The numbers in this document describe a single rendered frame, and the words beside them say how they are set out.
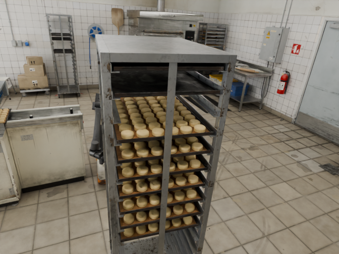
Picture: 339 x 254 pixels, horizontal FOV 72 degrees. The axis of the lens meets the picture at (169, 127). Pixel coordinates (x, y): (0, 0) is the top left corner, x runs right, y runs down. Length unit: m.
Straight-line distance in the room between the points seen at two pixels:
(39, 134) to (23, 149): 0.22
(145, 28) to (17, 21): 2.85
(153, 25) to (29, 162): 4.15
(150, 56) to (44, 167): 2.40
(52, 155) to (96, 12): 4.47
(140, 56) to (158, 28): 5.19
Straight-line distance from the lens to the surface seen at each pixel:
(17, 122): 2.78
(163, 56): 0.81
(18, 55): 6.77
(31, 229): 2.79
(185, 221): 1.32
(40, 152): 2.91
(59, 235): 2.65
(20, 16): 6.66
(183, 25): 6.23
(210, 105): 1.03
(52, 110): 3.02
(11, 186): 2.93
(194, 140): 1.09
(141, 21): 5.84
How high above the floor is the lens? 1.93
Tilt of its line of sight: 25 degrees down
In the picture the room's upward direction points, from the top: 4 degrees clockwise
